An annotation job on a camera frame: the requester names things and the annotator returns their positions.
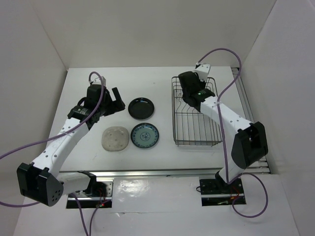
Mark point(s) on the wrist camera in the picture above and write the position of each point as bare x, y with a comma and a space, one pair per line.
202, 71
98, 81

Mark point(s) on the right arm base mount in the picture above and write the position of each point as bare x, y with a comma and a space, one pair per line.
213, 193

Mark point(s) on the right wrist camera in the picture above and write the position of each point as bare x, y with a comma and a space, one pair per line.
202, 71

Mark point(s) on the black round plate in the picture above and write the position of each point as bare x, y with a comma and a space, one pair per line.
141, 108

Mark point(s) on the blue patterned round plate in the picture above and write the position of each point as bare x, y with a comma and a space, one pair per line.
144, 135

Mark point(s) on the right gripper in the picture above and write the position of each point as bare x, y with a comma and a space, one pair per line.
202, 83

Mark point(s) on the frosted square glass plate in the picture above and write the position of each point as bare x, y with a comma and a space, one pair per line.
115, 138

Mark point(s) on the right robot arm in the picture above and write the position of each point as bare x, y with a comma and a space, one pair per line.
244, 142

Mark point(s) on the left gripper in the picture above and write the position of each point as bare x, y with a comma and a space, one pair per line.
115, 105

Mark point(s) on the front aluminium rail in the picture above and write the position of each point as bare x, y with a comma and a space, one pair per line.
156, 173

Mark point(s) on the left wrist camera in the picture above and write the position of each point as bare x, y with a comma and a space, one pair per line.
98, 81

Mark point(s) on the metal wire dish rack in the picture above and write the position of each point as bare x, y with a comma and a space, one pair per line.
190, 127

